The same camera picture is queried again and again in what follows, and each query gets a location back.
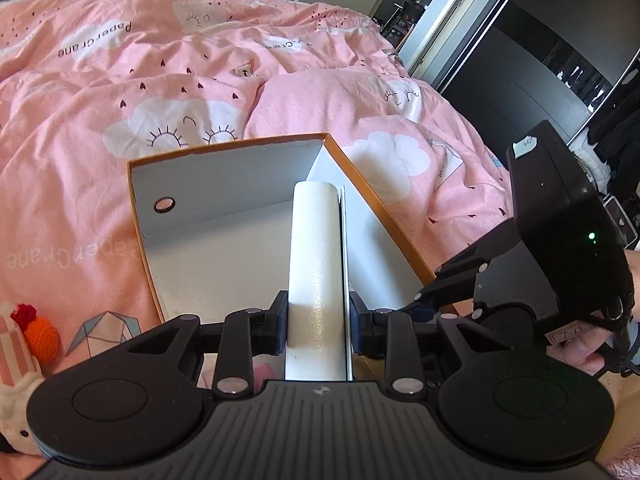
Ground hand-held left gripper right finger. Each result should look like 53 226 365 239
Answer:
349 290 501 397

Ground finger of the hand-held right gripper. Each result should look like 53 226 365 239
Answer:
400 280 481 323
435 220 523 291

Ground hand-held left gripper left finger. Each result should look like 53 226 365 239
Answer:
125 290 290 398

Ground orange cardboard box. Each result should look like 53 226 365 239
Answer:
126 132 458 323

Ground person's right forearm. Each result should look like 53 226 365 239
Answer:
629 250 640 323

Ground person's right hand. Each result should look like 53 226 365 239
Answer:
562 252 636 378

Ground black wardrobe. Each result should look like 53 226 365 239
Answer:
400 0 640 201

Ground pink printed duvet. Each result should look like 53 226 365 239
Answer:
0 0 526 466

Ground orange red crochet toy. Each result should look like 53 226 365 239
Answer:
11 302 62 361

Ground pink fluffy rug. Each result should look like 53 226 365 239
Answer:
597 435 640 480

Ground white pink striped plush toy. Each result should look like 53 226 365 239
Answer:
0 310 47 456

